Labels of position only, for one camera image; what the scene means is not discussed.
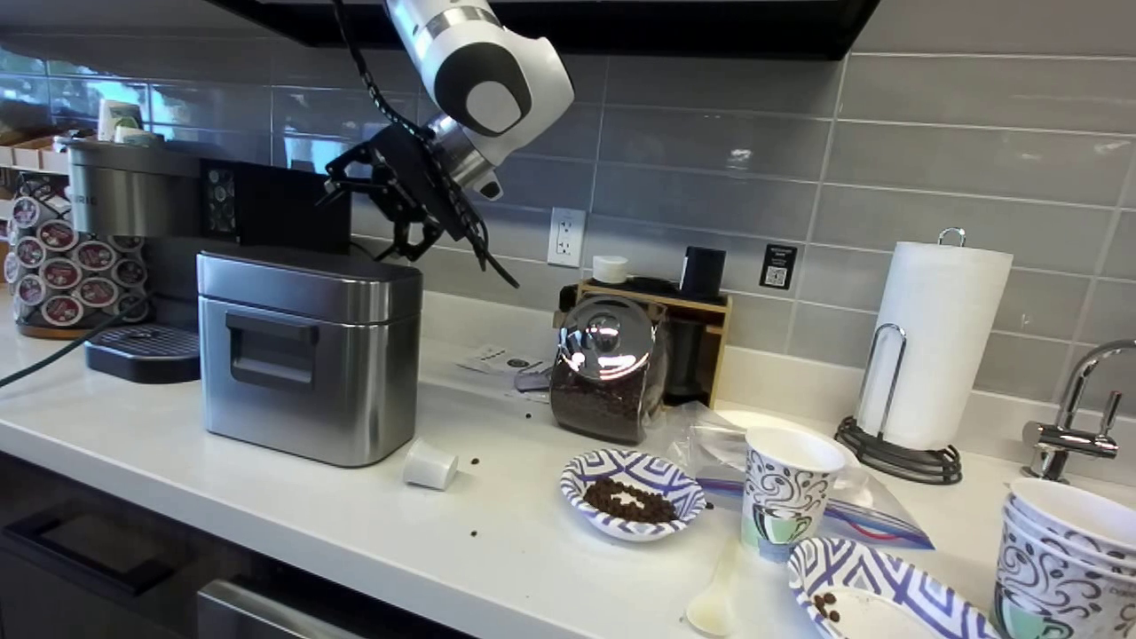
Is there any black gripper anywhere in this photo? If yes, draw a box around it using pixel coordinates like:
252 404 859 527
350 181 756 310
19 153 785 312
324 124 488 262

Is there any silver metal bin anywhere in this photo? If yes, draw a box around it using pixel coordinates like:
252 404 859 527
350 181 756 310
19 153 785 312
196 253 422 465

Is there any small white container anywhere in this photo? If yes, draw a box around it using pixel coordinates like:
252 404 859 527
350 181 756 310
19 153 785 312
400 443 457 491

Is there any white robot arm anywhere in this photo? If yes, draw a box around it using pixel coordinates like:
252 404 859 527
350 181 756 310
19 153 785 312
325 0 575 269

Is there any Keurig coffee machine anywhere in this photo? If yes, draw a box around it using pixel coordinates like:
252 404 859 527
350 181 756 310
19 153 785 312
64 137 350 383

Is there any glass coffee bean jar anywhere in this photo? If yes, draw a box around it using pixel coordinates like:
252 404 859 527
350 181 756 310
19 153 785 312
551 297 668 443

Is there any wooden condiment organizer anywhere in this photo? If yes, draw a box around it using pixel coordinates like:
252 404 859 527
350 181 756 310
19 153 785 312
558 275 731 404

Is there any K-cup pod rack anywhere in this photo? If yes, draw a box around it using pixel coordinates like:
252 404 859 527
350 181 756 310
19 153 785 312
2 195 152 333

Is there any blue patterned paper plate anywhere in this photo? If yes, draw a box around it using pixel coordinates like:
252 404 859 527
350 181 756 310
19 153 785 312
558 448 707 542

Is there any patterned paper cup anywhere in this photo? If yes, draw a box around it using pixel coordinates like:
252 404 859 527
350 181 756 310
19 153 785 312
741 424 848 557

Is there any white paper towel roll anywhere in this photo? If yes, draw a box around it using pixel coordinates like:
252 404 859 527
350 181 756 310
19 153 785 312
854 242 1010 449

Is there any chrome kitchen faucet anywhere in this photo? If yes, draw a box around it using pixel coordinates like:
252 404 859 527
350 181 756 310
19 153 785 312
1022 336 1136 482

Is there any white wall outlet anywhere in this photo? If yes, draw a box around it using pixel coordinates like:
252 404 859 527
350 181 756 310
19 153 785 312
548 204 585 266

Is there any teal power cable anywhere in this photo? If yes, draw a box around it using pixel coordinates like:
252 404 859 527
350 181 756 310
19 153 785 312
0 310 116 391

